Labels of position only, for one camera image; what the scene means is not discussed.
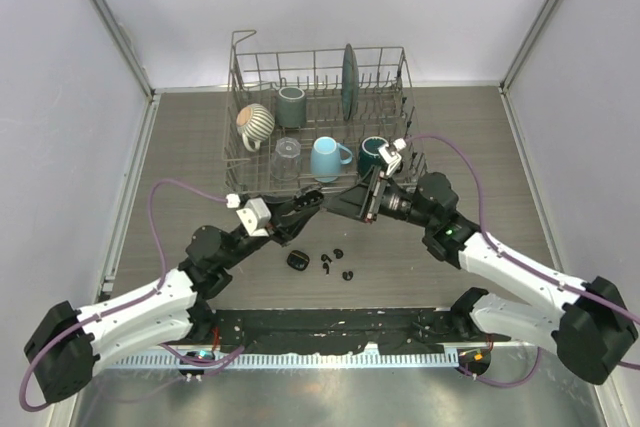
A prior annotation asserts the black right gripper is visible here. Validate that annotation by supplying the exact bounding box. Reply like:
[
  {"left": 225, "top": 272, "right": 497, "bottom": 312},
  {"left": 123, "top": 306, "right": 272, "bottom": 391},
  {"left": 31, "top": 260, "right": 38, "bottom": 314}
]
[{"left": 323, "top": 166, "right": 435, "bottom": 230}]

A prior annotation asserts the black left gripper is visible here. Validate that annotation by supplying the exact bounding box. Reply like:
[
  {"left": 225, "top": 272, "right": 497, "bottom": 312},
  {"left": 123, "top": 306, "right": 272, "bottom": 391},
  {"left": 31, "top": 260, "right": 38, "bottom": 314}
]
[{"left": 220, "top": 194, "right": 318, "bottom": 271}]

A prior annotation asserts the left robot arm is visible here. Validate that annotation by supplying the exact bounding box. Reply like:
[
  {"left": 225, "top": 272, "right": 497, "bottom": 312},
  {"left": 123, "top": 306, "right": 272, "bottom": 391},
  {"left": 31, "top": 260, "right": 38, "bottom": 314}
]
[{"left": 19, "top": 188, "right": 324, "bottom": 412}]

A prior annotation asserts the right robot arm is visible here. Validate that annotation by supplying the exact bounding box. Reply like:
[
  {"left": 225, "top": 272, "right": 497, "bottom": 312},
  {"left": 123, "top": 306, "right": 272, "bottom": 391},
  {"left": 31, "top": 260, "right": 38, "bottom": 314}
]
[{"left": 326, "top": 170, "right": 639, "bottom": 385}]

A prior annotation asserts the small black earbud case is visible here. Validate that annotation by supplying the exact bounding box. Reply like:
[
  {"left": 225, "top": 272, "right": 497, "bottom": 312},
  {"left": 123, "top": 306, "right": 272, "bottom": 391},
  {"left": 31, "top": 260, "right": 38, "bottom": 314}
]
[{"left": 286, "top": 250, "right": 310, "bottom": 272}]

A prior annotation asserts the dark green mug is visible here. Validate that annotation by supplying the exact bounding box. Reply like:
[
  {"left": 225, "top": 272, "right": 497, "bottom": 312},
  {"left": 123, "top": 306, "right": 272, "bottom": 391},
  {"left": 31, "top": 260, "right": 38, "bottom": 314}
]
[{"left": 357, "top": 136, "right": 390, "bottom": 179}]

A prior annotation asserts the black earbud with stem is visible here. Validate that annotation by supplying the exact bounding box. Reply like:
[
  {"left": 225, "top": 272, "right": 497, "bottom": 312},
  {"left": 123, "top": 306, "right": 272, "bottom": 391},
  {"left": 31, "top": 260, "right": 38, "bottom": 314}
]
[{"left": 321, "top": 254, "right": 333, "bottom": 275}]

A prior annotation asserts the clear glass tumbler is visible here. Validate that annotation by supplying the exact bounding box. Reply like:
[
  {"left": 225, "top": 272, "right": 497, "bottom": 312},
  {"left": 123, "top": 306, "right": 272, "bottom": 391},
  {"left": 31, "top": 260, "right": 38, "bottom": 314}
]
[{"left": 271, "top": 137, "right": 302, "bottom": 181}]

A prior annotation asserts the light blue mug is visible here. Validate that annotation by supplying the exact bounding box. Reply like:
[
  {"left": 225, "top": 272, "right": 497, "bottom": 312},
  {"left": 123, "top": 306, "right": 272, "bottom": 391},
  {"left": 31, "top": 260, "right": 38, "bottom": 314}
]
[{"left": 311, "top": 136, "right": 353, "bottom": 183}]

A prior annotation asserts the striped ceramic mug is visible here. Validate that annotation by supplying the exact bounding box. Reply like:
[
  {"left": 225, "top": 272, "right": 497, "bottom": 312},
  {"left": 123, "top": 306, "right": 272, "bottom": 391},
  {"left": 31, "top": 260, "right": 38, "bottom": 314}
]
[{"left": 236, "top": 103, "right": 275, "bottom": 152}]

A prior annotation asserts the grey ceramic cup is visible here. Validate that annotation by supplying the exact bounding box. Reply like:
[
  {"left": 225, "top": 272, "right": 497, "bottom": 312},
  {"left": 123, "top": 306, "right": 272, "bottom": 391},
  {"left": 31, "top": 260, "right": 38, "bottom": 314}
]
[{"left": 275, "top": 86, "right": 306, "bottom": 128}]

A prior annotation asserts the dark teal plate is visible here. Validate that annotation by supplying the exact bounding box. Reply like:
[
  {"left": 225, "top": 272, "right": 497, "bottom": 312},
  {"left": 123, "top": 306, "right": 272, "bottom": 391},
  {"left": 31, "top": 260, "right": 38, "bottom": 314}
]
[{"left": 341, "top": 44, "right": 359, "bottom": 121}]

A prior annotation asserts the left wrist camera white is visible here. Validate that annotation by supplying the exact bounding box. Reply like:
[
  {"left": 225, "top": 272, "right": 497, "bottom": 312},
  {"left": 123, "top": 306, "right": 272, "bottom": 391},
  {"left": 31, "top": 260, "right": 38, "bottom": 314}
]
[{"left": 226, "top": 193, "right": 271, "bottom": 237}]

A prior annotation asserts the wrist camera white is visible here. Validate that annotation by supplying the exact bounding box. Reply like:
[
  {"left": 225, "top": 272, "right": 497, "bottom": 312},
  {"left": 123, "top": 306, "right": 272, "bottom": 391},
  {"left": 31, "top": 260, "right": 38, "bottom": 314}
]
[
  {"left": 226, "top": 193, "right": 271, "bottom": 237},
  {"left": 378, "top": 138, "right": 407, "bottom": 178}
]

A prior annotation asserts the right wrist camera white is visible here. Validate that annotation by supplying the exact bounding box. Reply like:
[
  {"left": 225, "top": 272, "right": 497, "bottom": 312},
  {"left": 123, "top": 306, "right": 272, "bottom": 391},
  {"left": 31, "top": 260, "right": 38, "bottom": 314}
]
[{"left": 378, "top": 138, "right": 407, "bottom": 178}]

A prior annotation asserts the metal wire dish rack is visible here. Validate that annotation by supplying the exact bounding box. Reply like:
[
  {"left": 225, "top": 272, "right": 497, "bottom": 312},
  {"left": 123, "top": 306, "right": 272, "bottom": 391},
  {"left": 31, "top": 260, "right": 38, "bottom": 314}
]
[{"left": 222, "top": 30, "right": 417, "bottom": 195}]

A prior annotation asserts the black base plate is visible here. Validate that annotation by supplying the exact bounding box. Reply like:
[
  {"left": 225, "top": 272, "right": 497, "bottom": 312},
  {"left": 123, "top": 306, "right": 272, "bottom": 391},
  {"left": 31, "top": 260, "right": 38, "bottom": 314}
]
[{"left": 170, "top": 308, "right": 509, "bottom": 356}]

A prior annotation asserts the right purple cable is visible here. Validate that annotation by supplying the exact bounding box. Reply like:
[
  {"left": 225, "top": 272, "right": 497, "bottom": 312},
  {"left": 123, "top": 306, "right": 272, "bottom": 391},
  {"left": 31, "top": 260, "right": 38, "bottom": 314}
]
[{"left": 402, "top": 134, "right": 640, "bottom": 368}]

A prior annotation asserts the purple cable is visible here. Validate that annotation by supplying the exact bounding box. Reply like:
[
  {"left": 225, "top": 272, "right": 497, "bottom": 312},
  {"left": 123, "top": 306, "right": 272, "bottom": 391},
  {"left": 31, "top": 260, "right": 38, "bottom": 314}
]
[
  {"left": 18, "top": 179, "right": 231, "bottom": 412},
  {"left": 402, "top": 134, "right": 640, "bottom": 368}
]

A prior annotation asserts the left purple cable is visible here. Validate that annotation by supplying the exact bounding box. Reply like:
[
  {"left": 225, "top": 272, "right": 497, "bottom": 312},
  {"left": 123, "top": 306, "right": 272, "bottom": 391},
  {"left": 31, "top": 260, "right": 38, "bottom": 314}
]
[{"left": 18, "top": 179, "right": 231, "bottom": 412}]

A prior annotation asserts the white slotted cable duct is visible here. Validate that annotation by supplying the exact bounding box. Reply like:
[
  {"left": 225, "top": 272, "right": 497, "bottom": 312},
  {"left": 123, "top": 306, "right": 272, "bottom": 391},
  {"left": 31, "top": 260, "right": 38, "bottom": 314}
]
[{"left": 111, "top": 346, "right": 459, "bottom": 370}]

